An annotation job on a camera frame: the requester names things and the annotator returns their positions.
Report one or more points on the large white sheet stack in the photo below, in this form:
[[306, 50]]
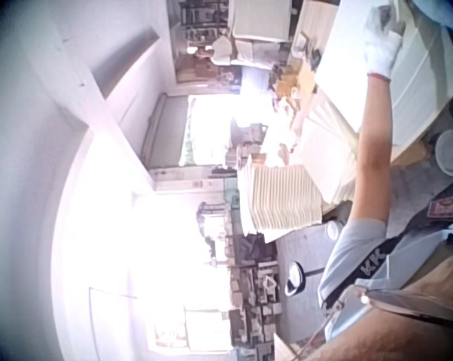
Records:
[[347, 75]]

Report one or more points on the white cabinet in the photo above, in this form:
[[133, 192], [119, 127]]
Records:
[[260, 19]]

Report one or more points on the black and white round object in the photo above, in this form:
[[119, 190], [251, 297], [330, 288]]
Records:
[[295, 278]]

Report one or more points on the person's left fingers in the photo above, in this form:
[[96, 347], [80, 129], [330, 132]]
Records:
[[391, 25]]

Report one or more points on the stack of ribbed cream sheets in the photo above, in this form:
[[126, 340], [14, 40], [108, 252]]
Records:
[[283, 195]]

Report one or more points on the blue cloth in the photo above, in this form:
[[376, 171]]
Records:
[[441, 13]]

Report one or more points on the heap of yellow brown items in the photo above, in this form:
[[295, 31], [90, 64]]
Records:
[[292, 84]]

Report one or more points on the stack of white boards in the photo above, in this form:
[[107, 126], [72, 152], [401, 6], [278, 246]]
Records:
[[324, 158]]

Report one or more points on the person's left hand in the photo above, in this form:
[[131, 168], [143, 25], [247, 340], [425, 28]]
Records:
[[379, 49]]

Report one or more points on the small white cup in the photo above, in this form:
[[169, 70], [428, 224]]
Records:
[[333, 229]]

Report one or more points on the cluttered dark shelf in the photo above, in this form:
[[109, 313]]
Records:
[[253, 297]]

